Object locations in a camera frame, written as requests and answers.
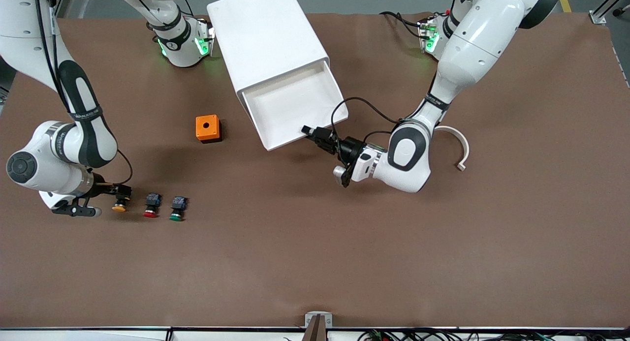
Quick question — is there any white plastic drawer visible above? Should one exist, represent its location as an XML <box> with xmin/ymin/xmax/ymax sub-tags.
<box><xmin>239</xmin><ymin>61</ymin><xmax>349</xmax><ymax>151</ymax></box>

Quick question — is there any red push button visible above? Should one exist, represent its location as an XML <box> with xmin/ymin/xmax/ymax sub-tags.
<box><xmin>143</xmin><ymin>192</ymin><xmax>162</xmax><ymax>218</ymax></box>

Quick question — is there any green push button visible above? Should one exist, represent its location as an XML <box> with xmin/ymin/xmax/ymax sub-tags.
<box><xmin>169</xmin><ymin>196</ymin><xmax>188</xmax><ymax>221</ymax></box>

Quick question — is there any white drawer cabinet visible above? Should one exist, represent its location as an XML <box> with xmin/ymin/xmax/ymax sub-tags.
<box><xmin>207</xmin><ymin>0</ymin><xmax>329</xmax><ymax>94</ymax></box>

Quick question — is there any brown table cover mat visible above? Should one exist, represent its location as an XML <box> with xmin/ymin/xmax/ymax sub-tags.
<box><xmin>0</xmin><ymin>11</ymin><xmax>630</xmax><ymax>329</ymax></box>

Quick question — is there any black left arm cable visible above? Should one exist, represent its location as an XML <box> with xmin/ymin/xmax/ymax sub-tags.
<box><xmin>331</xmin><ymin>97</ymin><xmax>402</xmax><ymax>140</ymax></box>

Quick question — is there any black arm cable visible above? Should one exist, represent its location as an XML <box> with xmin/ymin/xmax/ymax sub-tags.
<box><xmin>33</xmin><ymin>0</ymin><xmax>133</xmax><ymax>185</ymax></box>
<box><xmin>331</xmin><ymin>97</ymin><xmax>402</xmax><ymax>140</ymax></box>

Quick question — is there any white curved plastic bracket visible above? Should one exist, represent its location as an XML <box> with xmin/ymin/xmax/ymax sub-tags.
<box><xmin>433</xmin><ymin>125</ymin><xmax>470</xmax><ymax>172</ymax></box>

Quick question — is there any orange button enclosure box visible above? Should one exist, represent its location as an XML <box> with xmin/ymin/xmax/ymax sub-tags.
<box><xmin>195</xmin><ymin>115</ymin><xmax>222</xmax><ymax>144</ymax></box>

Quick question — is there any black left base cable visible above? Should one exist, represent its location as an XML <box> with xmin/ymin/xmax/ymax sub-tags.
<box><xmin>379</xmin><ymin>10</ymin><xmax>426</xmax><ymax>39</ymax></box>

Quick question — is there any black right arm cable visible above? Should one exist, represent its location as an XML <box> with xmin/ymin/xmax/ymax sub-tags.
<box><xmin>33</xmin><ymin>0</ymin><xmax>133</xmax><ymax>185</ymax></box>

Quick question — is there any grey metal edge bracket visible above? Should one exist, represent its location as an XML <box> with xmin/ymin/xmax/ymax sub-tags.
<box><xmin>305</xmin><ymin>311</ymin><xmax>333</xmax><ymax>328</ymax></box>

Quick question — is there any tangled cable bundle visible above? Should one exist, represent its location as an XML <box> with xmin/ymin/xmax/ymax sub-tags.
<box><xmin>285</xmin><ymin>329</ymin><xmax>630</xmax><ymax>341</ymax></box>

